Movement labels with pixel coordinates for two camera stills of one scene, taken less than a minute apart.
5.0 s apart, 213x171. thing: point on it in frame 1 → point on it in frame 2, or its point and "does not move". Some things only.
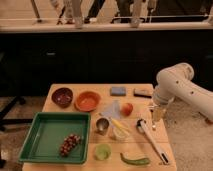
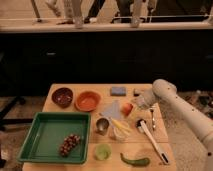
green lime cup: [102, 152] does not move
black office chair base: [5, 110] does not move
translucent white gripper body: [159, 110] → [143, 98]
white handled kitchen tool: [140, 125] does not move
